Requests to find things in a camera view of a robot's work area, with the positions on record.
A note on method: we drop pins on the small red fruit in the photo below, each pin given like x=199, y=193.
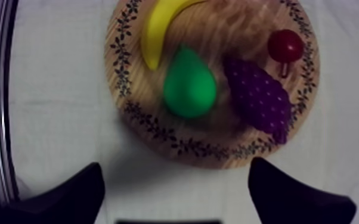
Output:
x=285, y=47

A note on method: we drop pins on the yellow toy banana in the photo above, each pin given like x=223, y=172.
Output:
x=157, y=31

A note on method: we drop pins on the purple toy grapes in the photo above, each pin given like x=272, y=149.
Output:
x=259, y=97

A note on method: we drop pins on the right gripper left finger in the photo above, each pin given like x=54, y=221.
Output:
x=73, y=197

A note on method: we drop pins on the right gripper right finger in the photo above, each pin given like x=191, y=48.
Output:
x=279, y=195

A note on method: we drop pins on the round wooden board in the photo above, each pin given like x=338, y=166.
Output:
x=211, y=84

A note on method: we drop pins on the green toy pear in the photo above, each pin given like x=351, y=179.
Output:
x=189, y=86

